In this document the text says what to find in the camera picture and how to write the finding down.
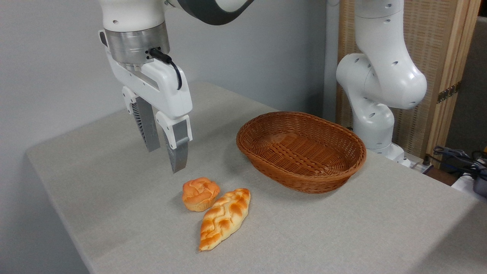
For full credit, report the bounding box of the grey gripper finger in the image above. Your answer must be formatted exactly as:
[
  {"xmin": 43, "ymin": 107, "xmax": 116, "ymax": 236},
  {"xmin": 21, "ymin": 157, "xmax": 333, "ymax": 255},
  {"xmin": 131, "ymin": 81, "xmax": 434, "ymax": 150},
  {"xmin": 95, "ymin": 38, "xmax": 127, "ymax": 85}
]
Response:
[
  {"xmin": 122, "ymin": 86, "xmax": 161, "ymax": 152},
  {"xmin": 155, "ymin": 111, "xmax": 193, "ymax": 174}
]

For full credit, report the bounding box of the round orange bread bun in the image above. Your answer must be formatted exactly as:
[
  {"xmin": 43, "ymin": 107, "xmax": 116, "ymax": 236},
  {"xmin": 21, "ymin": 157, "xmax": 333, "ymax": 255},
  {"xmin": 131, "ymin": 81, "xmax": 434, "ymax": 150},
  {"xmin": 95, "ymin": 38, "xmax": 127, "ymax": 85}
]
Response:
[{"xmin": 182, "ymin": 177, "xmax": 221, "ymax": 212}]

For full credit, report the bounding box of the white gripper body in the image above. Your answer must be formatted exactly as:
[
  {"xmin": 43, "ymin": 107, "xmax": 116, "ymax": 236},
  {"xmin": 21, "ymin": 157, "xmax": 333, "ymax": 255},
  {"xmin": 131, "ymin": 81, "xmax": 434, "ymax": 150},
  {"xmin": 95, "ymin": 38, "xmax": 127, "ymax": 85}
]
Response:
[{"xmin": 105, "ymin": 50, "xmax": 193, "ymax": 121}]

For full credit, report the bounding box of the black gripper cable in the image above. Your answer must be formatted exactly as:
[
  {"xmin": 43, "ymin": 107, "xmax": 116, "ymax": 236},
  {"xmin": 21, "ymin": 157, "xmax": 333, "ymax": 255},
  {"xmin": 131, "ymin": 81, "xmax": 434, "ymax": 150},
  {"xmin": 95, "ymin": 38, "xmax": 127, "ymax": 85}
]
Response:
[{"xmin": 149, "ymin": 48, "xmax": 183, "ymax": 91}]

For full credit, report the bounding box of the metal screen hinge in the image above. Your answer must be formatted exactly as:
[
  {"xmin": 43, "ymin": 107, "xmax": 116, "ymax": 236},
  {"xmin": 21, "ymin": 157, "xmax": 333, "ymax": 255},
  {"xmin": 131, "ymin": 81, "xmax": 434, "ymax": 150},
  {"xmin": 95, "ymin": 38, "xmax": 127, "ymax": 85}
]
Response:
[{"xmin": 437, "ymin": 81, "xmax": 462, "ymax": 104}]

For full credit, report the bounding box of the grey tablecloth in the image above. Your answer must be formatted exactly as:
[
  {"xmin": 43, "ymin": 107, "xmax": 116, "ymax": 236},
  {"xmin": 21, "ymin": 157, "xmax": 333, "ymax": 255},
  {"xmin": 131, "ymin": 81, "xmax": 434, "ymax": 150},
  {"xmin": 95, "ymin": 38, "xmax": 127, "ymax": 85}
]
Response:
[{"xmin": 26, "ymin": 81, "xmax": 487, "ymax": 274}]

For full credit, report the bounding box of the wooden woven folding screen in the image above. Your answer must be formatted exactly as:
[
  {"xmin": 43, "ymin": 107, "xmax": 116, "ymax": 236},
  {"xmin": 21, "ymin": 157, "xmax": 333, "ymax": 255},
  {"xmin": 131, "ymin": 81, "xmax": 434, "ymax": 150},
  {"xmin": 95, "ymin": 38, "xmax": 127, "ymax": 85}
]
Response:
[{"xmin": 337, "ymin": 0, "xmax": 482, "ymax": 168}]

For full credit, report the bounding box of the long braided bread loaf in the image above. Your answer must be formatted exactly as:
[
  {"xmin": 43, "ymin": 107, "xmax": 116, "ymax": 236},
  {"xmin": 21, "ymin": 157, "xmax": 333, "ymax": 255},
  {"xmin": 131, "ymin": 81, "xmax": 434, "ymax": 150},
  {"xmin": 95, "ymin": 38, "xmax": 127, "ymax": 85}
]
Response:
[{"xmin": 199, "ymin": 188, "xmax": 251, "ymax": 252}]

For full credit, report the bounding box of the brown wicker oval basket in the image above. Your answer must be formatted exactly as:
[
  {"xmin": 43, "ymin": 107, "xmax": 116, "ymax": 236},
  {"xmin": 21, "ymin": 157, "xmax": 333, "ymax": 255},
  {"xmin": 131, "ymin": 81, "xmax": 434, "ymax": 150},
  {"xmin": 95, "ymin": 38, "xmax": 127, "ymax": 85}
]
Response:
[{"xmin": 236, "ymin": 111, "xmax": 367, "ymax": 194}]

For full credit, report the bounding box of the black cable bundle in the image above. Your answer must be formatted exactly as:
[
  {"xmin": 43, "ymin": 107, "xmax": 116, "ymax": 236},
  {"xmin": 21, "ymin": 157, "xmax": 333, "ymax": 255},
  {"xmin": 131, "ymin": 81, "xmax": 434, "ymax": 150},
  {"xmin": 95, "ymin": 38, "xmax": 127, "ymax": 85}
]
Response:
[{"xmin": 423, "ymin": 146, "xmax": 487, "ymax": 180}]

